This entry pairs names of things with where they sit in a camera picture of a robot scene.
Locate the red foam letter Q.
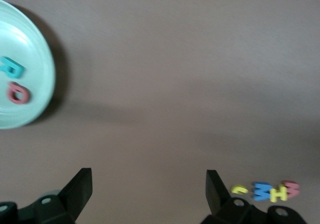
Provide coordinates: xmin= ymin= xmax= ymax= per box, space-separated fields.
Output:
xmin=7 ymin=81 xmax=32 ymax=106

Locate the red foam letter M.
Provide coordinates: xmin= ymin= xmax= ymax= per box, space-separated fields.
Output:
xmin=281 ymin=180 xmax=300 ymax=199

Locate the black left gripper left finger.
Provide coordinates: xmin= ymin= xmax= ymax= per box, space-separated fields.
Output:
xmin=0 ymin=167 xmax=93 ymax=224

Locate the blue foam letter M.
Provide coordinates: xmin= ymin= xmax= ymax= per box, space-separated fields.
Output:
xmin=250 ymin=181 xmax=272 ymax=201

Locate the teal foam letter R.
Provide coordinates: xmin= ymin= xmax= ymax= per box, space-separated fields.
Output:
xmin=0 ymin=56 xmax=27 ymax=79

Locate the mint green plate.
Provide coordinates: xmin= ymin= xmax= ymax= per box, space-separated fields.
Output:
xmin=0 ymin=0 xmax=56 ymax=130

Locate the yellow foam letter H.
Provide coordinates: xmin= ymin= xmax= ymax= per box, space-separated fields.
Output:
xmin=269 ymin=186 xmax=288 ymax=203

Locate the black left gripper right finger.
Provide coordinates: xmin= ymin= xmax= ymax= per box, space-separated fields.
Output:
xmin=201 ymin=169 xmax=307 ymax=224

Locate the yellow lowercase foam letter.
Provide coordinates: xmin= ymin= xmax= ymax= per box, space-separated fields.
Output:
xmin=230 ymin=184 xmax=249 ymax=195

